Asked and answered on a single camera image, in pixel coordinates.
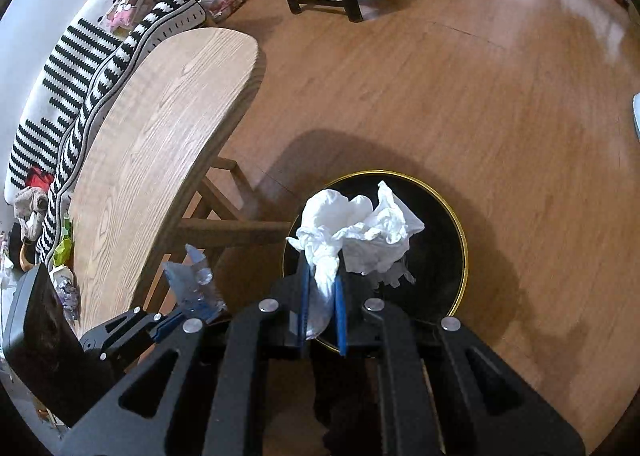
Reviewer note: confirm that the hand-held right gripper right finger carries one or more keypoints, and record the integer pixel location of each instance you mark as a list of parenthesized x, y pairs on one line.
[(342, 318)]

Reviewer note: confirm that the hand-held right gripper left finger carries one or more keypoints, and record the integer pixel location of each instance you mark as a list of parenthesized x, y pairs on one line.
[(303, 308)]

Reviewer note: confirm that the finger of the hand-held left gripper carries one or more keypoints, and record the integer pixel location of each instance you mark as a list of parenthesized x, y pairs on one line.
[(127, 333)]

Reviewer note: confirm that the crushed clear plastic bottle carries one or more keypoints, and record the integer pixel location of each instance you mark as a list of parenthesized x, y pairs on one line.
[(195, 281)]

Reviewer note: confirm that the white tissue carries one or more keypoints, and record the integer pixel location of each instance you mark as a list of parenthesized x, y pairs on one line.
[(350, 231)]

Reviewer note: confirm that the black bin with gold rim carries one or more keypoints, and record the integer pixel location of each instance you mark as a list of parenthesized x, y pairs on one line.
[(435, 266)]

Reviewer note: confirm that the wooden sofa armrest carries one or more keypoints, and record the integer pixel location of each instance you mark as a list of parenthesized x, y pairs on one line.
[(26, 256)]

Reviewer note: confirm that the beige plush toy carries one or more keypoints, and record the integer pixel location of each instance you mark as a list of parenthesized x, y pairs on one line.
[(30, 208)]

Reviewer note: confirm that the red cloth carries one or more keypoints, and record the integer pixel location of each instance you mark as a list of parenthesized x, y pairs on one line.
[(40, 179)]

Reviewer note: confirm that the black white striped sofa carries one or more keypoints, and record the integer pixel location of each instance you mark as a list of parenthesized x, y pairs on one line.
[(75, 81)]

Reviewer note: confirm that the clear plastic bag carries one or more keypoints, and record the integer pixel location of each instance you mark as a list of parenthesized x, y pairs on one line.
[(222, 0)]

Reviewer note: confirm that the pink printed cushion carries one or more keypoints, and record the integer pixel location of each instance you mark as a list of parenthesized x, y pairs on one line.
[(127, 4)]

